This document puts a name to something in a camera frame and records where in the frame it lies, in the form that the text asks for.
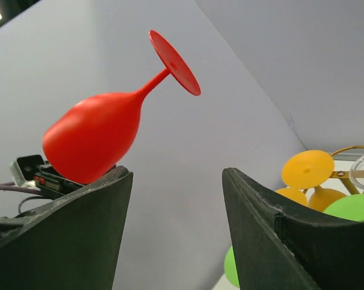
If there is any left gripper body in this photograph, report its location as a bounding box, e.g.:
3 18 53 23
18 162 86 214

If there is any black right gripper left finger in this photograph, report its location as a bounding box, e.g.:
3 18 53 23
0 166 133 290

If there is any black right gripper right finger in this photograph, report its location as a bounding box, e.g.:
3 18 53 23
222 168 364 289

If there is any orange goblet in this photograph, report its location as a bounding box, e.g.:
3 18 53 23
281 150 346 212
276 187 308 207

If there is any red goblet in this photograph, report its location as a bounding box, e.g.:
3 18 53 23
42 30 201 184

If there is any cyan goblet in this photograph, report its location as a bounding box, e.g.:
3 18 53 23
224 246 240 288

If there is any light green goblet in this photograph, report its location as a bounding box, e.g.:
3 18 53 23
323 194 364 222

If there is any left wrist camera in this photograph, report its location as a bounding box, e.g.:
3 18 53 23
9 155 45 190

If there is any gold wire glass rack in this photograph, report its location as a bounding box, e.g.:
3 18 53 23
303 146 364 198

